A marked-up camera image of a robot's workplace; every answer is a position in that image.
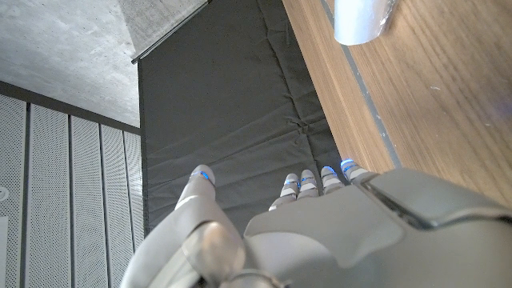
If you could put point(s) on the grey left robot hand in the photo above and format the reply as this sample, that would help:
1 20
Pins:
340 240

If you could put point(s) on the plastic wrap roll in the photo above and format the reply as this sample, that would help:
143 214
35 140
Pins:
360 20

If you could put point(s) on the grey tape outline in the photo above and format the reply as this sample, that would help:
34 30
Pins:
366 94

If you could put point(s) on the black backdrop curtain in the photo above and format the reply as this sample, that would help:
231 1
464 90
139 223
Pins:
240 100

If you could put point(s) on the black backdrop stand pole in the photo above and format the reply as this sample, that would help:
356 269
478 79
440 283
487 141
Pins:
172 35

